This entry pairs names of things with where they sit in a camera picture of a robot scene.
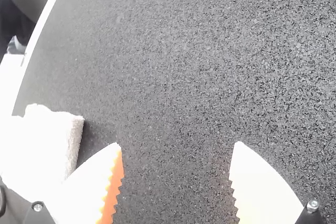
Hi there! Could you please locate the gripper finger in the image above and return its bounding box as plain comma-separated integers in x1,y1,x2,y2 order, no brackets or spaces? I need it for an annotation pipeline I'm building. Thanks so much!
228,141,327,224
0,142,125,224

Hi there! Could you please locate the pale towel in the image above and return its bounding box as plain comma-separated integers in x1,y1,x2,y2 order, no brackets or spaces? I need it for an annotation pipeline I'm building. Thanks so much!
0,103,86,204

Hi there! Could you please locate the black mat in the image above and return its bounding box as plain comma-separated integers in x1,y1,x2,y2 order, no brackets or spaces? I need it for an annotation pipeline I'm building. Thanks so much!
12,0,336,224

